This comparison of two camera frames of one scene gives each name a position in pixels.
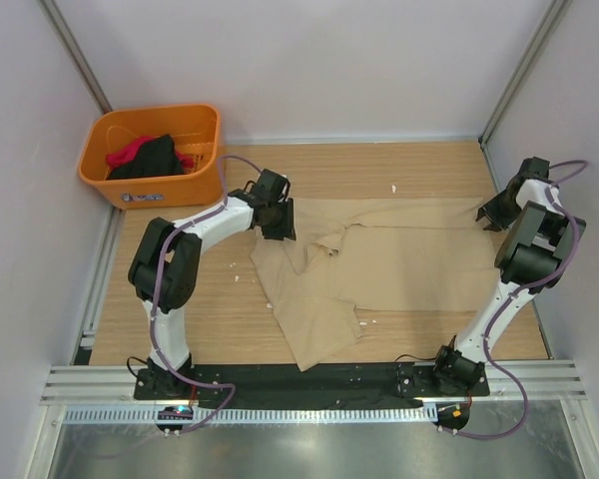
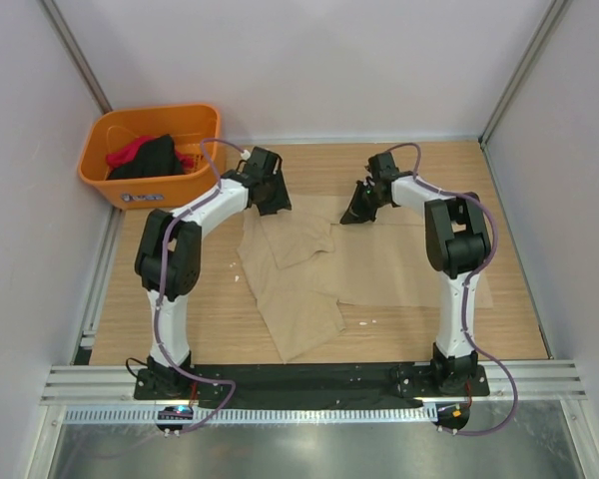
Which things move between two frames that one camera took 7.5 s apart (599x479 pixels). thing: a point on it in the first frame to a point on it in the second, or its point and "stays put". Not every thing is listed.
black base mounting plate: x=289 y=386 stays put
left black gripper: x=286 y=230 to x=281 y=201
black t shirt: x=158 y=157 stays put
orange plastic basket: x=196 y=131 stays put
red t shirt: x=131 y=149 stays put
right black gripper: x=489 y=210 to x=355 y=214
